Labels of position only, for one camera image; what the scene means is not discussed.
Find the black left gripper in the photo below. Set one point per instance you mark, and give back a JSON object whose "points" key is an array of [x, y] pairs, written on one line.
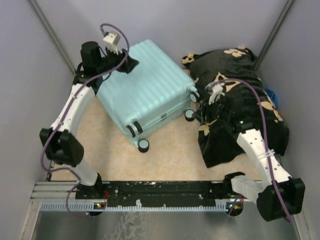
{"points": [[129, 65]]}

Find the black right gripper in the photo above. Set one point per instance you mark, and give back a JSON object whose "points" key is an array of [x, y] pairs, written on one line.
{"points": [[205, 109]]}

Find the black floral fleece blanket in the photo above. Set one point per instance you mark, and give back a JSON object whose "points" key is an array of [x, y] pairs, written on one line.
{"points": [[249, 103]]}

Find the light teal hardshell suitcase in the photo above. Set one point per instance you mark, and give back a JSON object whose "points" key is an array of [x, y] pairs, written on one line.
{"points": [[155, 92]]}

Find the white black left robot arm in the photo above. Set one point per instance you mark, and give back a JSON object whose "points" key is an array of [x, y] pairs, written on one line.
{"points": [[59, 142]]}

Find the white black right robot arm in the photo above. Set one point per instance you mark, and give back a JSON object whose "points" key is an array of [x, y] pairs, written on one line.
{"points": [[279, 194]]}

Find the yellow and blue garment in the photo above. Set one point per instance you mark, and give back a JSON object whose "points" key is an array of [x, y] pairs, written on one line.
{"points": [[271, 94]]}

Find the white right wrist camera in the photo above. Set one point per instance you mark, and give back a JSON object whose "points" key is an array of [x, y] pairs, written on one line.
{"points": [[215, 89]]}

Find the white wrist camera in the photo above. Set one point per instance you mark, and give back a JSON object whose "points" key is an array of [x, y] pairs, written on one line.
{"points": [[215, 89], [111, 40]]}

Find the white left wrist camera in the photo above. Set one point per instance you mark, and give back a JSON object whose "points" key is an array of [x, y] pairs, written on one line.
{"points": [[111, 40]]}

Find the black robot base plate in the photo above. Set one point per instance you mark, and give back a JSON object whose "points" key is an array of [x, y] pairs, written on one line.
{"points": [[157, 193]]}

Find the aluminium frame rail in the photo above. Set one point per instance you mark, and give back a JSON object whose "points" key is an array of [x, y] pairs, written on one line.
{"points": [[241, 222]]}

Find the white cable duct strip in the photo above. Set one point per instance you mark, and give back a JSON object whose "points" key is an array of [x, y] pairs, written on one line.
{"points": [[77, 206]]}

